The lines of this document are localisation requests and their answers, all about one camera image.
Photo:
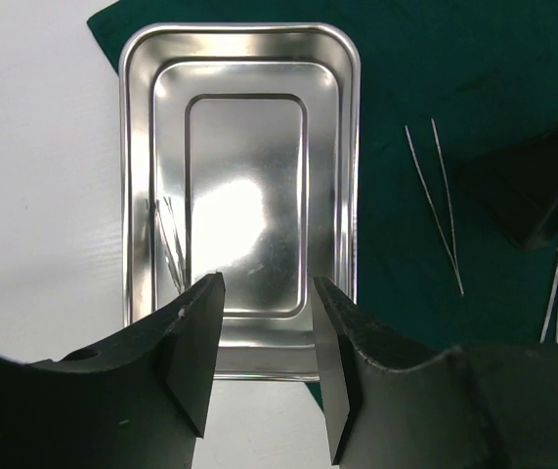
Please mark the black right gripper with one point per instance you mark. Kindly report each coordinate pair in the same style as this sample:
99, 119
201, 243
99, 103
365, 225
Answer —
518, 187

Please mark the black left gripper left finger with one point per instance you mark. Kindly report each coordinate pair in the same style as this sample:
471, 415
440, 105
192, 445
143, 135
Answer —
136, 399

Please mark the stainless steel instrument tray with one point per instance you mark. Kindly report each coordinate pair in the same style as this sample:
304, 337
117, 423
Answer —
239, 155

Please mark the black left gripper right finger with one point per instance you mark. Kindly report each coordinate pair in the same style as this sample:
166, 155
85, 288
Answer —
391, 402

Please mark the dark green surgical drape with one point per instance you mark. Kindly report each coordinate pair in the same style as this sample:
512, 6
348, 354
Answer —
377, 181

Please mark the thin steel tweezers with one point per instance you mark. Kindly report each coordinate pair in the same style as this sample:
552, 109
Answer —
446, 231

